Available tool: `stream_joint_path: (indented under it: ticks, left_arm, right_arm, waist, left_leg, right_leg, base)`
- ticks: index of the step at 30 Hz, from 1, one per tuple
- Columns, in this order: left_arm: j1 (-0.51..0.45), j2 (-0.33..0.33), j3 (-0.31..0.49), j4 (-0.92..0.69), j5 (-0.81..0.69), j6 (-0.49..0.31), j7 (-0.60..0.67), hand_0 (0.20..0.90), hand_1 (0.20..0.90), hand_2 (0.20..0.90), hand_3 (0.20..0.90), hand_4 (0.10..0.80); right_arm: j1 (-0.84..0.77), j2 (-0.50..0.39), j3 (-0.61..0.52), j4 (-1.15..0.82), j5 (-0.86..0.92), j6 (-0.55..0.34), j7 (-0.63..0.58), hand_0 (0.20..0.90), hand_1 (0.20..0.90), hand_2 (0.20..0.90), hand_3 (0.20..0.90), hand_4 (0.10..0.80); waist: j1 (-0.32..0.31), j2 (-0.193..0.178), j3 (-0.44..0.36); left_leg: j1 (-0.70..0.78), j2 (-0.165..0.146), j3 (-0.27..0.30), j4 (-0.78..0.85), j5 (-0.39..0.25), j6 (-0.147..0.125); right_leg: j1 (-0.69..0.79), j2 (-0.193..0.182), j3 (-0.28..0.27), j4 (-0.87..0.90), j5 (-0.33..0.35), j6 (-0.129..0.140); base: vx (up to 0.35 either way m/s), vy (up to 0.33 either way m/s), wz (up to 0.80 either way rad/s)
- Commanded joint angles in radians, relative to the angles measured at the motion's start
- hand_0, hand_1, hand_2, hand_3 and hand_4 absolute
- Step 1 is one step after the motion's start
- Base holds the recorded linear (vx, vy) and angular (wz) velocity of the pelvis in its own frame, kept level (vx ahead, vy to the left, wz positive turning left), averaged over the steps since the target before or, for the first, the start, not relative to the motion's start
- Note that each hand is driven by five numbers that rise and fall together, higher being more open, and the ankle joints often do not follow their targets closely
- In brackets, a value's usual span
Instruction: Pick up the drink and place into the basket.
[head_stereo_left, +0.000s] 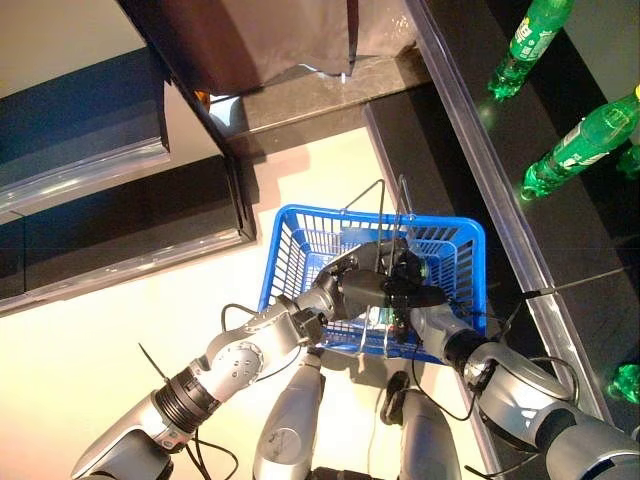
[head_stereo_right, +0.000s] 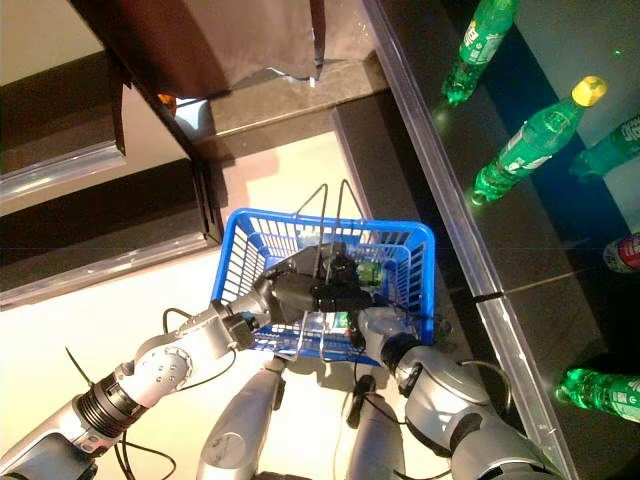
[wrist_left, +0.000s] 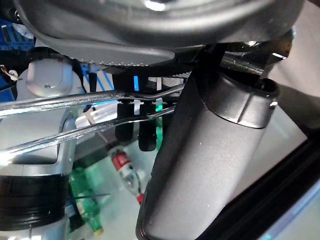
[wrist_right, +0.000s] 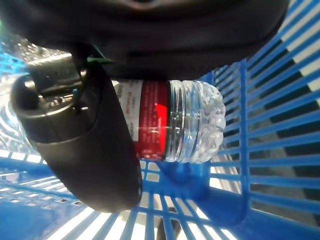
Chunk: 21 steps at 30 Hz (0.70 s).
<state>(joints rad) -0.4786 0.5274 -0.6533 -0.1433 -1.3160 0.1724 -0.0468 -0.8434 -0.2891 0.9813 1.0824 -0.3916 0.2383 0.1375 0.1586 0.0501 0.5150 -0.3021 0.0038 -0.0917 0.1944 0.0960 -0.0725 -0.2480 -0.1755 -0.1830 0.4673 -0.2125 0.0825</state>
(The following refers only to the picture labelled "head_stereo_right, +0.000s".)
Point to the pale shelf back panel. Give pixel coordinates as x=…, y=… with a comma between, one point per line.
x=575, y=50

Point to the robot right hand dark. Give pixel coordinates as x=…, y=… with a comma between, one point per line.
x=387, y=332

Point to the black shelf board clear rail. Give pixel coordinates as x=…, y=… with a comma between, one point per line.
x=500, y=250

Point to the robot right leg silver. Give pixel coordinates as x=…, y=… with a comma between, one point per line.
x=375, y=440

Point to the dark shelf base silver rail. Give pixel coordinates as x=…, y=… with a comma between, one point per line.
x=100, y=225

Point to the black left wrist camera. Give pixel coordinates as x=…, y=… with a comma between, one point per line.
x=239, y=330

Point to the black shelf base plinth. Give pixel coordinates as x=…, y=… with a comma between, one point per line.
x=380, y=165

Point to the small orange object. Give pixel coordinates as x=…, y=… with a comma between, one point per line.
x=165, y=100

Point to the brown grey fabric curtain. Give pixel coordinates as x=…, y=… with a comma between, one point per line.
x=225, y=35

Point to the green soda bottle yellow cap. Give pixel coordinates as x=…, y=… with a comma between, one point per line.
x=600, y=392
x=610, y=147
x=525, y=145
x=475, y=45
x=370, y=274

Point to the black zip tie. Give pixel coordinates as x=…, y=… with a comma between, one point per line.
x=80, y=369

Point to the clear water bottle red label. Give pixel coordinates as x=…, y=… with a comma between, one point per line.
x=340, y=322
x=625, y=252

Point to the blue plastic shopping basket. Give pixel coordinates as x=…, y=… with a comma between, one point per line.
x=426, y=280

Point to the robot left hand dark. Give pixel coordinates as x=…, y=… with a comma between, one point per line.
x=300, y=290

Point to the dark shelf board silver rail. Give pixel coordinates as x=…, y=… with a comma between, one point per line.
x=50, y=125

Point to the robot left arm silver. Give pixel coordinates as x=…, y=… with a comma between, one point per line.
x=160, y=365

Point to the robot left leg silver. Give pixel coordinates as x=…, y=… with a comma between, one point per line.
x=235, y=435

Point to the robot leg silver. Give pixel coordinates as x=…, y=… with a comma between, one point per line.
x=375, y=440
x=235, y=435

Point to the robot right arm silver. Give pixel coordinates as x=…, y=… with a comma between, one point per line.
x=440, y=395

